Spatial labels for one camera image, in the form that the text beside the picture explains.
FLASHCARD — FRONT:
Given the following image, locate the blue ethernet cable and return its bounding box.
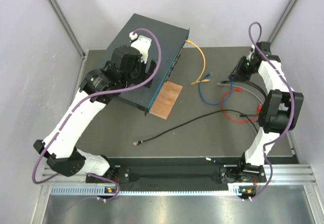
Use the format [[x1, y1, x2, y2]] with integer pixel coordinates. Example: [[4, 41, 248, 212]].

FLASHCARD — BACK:
[[198, 72, 233, 106]]

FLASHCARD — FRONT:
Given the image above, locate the grey ethernet cable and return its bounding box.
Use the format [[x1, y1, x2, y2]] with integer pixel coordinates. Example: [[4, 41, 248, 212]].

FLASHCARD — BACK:
[[217, 81, 266, 102]]

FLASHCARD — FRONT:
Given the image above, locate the red ethernet cable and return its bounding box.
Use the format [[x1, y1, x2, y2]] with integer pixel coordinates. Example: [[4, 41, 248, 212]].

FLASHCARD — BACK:
[[221, 87, 263, 124]]

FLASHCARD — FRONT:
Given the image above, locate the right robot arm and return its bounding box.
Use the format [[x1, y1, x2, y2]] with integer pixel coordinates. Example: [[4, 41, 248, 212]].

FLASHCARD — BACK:
[[229, 42, 304, 181]]

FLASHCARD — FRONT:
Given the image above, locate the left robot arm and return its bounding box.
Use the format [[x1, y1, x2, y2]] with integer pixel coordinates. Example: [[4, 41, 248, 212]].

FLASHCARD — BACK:
[[33, 38, 157, 182]]

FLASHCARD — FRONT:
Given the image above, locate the wooden support block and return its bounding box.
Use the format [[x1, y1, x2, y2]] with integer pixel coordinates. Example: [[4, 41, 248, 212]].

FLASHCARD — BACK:
[[149, 81, 183, 120]]

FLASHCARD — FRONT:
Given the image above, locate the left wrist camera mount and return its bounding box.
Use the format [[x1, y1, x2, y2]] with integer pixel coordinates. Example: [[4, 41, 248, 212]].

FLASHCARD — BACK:
[[129, 32, 152, 64]]

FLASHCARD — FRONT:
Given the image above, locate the dark grey network switch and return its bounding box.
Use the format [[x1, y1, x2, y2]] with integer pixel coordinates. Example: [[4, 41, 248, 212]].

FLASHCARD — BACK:
[[94, 14, 190, 114]]

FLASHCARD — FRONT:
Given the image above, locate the yellow ethernet cable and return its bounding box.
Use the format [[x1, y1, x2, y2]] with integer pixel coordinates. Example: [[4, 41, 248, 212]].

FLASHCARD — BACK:
[[186, 39, 211, 86]]

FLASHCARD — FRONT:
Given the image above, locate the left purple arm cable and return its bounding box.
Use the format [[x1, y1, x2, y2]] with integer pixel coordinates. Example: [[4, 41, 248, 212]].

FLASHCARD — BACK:
[[32, 28, 163, 201]]

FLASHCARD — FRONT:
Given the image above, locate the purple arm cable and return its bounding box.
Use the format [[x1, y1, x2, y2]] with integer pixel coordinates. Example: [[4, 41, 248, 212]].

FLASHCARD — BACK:
[[32, 28, 163, 201], [248, 22, 296, 201]]

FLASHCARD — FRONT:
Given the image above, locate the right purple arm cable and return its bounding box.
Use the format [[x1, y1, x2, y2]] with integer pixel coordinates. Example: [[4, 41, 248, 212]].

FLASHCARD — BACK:
[[248, 22, 296, 201]]

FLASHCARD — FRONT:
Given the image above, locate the long black ethernet cable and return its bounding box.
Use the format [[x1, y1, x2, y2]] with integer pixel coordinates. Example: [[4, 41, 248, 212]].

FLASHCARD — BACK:
[[133, 109, 248, 146]]

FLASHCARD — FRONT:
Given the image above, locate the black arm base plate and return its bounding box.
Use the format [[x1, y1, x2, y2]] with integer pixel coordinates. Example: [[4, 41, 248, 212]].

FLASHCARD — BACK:
[[86, 164, 266, 192]]

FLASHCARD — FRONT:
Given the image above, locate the aluminium rail frame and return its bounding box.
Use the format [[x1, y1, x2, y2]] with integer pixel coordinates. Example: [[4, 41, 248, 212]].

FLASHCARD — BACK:
[[46, 164, 316, 198]]

